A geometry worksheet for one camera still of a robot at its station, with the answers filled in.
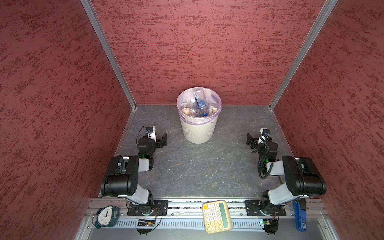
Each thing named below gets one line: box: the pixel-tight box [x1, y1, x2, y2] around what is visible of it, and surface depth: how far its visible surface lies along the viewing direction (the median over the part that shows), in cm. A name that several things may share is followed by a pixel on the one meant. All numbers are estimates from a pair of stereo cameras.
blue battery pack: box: [293, 197, 307, 232], surface depth 71 cm
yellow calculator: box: [202, 199, 233, 234], surface depth 72 cm
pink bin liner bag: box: [176, 87, 222, 125], surface depth 89 cm
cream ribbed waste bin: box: [180, 116, 218, 144], surface depth 89 cm
